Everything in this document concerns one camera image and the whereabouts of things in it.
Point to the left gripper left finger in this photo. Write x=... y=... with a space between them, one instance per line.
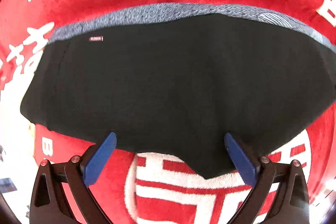
x=96 y=157

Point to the red blanket white characters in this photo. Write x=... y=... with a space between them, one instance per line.
x=133 y=188

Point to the black pants grey patterned waistband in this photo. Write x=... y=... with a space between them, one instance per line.
x=174 y=78

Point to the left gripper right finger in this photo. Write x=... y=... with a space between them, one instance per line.
x=244 y=159

